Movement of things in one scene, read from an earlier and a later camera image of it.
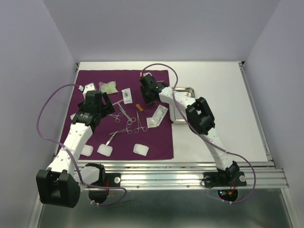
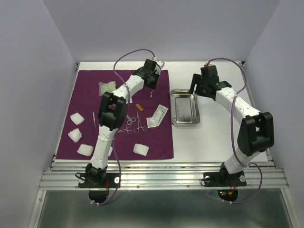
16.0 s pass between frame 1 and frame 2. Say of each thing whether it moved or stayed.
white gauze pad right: stayed
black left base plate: stayed
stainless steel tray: stayed
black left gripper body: moved
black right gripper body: moved
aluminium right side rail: stayed
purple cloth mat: stayed
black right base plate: stayed
